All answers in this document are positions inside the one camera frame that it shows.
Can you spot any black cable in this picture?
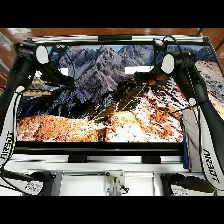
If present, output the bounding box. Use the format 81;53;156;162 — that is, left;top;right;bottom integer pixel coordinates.
152;34;184;69

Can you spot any dark blue garment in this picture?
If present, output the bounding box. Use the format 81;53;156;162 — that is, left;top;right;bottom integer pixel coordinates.
181;145;191;170

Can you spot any yellow wooden rack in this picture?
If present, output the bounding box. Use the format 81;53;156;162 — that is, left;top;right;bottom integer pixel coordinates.
20;77;55;98

